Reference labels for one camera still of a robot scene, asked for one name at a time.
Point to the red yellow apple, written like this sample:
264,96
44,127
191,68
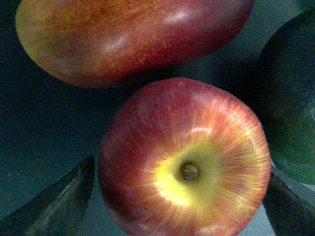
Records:
184,158

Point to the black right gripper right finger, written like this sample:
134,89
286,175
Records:
290,206

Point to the orange red mango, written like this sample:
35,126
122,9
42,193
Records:
106,43

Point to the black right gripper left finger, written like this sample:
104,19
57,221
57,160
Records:
56,211

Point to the dark green avocado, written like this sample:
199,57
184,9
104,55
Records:
285,96

